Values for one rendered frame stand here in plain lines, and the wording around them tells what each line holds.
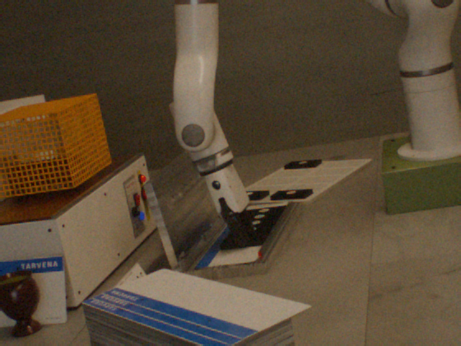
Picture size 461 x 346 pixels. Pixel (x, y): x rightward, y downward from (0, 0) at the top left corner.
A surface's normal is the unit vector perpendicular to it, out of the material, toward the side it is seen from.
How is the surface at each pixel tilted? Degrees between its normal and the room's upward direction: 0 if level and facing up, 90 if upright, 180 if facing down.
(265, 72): 90
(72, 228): 90
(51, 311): 69
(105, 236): 90
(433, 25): 131
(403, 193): 90
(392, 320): 0
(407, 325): 0
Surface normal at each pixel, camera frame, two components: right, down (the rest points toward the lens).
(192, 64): -0.07, -0.60
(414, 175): -0.16, 0.24
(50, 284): -0.34, -0.11
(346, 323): -0.18, -0.96
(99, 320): -0.78, 0.27
